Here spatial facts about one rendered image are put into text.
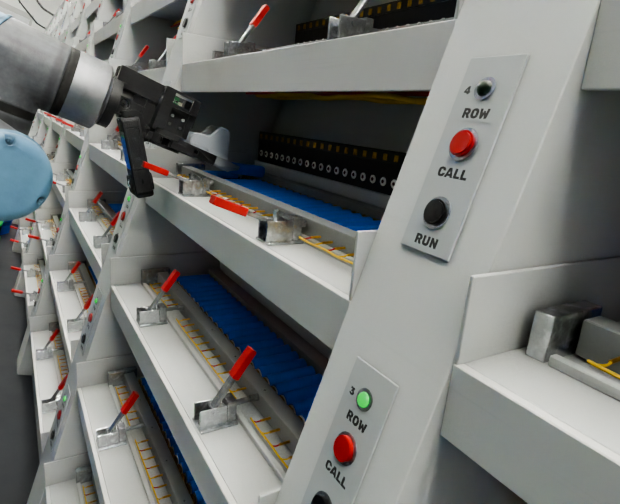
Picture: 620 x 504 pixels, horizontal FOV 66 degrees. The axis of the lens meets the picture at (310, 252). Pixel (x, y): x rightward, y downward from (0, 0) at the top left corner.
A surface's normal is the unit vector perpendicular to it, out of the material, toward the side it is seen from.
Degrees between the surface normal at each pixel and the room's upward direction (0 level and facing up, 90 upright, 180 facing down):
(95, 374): 90
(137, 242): 90
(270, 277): 107
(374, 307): 90
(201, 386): 17
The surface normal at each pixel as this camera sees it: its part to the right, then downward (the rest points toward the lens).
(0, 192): 0.68, 0.36
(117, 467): 0.09, -0.96
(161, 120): 0.51, 0.27
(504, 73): -0.79, -0.22
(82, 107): 0.28, 0.68
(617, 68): -0.85, 0.06
